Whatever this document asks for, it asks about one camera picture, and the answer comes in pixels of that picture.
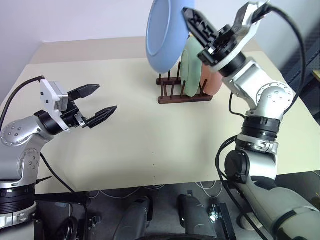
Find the dark wooden dish rack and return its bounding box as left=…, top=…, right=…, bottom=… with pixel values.
left=156, top=62, right=215, bottom=105

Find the white floor cable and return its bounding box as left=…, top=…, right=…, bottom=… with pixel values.
left=194, top=180, right=224, bottom=199
left=87, top=184, right=166, bottom=201

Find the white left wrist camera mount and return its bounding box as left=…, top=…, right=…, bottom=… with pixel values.
left=39, top=79, right=72, bottom=132

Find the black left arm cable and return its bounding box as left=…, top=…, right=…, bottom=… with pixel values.
left=0, top=76, right=46, bottom=126

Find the black table frame bar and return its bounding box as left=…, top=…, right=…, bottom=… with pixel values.
left=34, top=192, right=91, bottom=206

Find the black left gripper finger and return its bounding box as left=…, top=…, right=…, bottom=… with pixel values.
left=67, top=84, right=101, bottom=103
left=86, top=105, right=118, bottom=129

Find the pink red plastic plate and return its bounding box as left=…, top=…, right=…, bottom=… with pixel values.
left=199, top=61, right=223, bottom=97

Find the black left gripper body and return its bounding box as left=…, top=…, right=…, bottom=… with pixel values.
left=61, top=99, right=91, bottom=129

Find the blue plastic plate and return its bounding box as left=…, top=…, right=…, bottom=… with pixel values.
left=145, top=0, right=196, bottom=74

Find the dark rounded shape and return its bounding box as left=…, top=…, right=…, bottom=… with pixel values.
left=176, top=194, right=218, bottom=240
left=113, top=196, right=154, bottom=240

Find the thin black floor cable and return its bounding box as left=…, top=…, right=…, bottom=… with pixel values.
left=39, top=152, right=90, bottom=240

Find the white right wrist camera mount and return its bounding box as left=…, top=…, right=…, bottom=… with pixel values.
left=211, top=1, right=262, bottom=73

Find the green plastic plate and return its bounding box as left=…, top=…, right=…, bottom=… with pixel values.
left=180, top=37, right=203, bottom=98

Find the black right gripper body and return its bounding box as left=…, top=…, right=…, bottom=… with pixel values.
left=197, top=24, right=245, bottom=67

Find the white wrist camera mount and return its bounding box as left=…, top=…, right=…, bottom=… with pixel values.
left=39, top=79, right=72, bottom=132
left=211, top=1, right=262, bottom=73

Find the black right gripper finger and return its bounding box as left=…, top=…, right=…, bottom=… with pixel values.
left=182, top=7, right=220, bottom=49

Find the black metal bar with clip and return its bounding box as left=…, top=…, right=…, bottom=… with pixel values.
left=208, top=202, right=238, bottom=240

